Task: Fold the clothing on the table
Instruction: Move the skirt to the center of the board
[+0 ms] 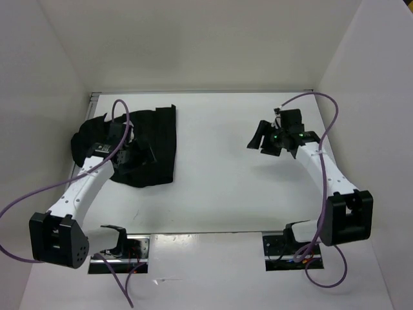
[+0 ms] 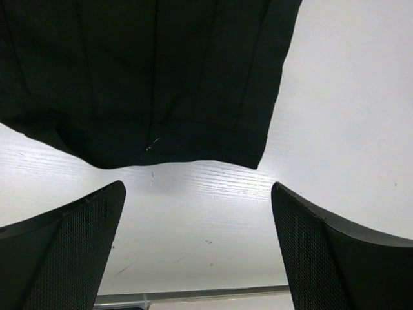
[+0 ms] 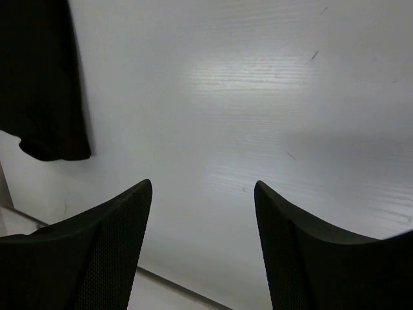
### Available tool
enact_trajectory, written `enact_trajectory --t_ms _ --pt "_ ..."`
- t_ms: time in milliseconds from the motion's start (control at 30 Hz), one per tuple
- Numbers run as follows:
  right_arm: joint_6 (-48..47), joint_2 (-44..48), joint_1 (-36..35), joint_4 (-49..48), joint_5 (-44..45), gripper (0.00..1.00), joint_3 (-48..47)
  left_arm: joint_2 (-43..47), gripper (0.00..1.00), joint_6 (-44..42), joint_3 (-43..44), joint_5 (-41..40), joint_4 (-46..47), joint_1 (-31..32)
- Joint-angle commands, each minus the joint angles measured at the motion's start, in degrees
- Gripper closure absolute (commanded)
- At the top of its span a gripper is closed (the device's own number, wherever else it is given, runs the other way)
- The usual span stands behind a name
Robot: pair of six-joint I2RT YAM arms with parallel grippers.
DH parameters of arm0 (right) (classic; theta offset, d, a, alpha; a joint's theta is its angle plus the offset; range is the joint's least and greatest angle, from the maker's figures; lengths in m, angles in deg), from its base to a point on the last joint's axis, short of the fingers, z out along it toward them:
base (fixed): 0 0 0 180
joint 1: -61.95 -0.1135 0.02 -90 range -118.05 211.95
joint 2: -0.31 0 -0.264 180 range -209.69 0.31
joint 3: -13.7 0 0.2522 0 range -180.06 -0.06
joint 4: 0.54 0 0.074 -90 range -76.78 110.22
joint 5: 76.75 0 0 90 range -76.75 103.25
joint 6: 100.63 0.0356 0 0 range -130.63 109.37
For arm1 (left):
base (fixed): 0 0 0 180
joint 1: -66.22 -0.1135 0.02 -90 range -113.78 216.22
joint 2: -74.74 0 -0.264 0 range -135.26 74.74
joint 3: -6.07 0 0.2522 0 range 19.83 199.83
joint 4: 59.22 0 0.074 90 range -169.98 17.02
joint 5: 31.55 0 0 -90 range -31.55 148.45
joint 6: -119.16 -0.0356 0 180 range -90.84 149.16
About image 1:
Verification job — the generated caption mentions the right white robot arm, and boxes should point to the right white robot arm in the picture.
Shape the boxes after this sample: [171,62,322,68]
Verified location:
[247,120,374,246]

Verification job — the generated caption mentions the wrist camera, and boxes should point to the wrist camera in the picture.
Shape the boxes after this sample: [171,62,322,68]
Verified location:
[108,121,126,140]
[279,109,304,132]

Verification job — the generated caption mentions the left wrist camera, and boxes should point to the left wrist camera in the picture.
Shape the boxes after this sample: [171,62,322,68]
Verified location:
[108,121,126,140]

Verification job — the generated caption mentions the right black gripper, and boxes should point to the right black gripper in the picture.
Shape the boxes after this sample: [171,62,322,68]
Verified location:
[247,119,288,157]

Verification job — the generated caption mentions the black skirt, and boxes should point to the black skirt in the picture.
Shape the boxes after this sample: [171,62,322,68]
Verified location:
[70,105,177,188]

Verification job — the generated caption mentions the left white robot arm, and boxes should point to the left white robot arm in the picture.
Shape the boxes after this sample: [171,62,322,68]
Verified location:
[29,138,156,269]

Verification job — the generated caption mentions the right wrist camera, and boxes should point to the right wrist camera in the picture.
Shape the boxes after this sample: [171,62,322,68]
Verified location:
[279,109,304,132]

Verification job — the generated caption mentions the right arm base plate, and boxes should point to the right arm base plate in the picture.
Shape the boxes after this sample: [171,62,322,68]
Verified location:
[262,232,324,271]

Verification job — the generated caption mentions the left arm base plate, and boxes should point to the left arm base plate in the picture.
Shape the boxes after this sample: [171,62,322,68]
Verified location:
[88,234,150,274]

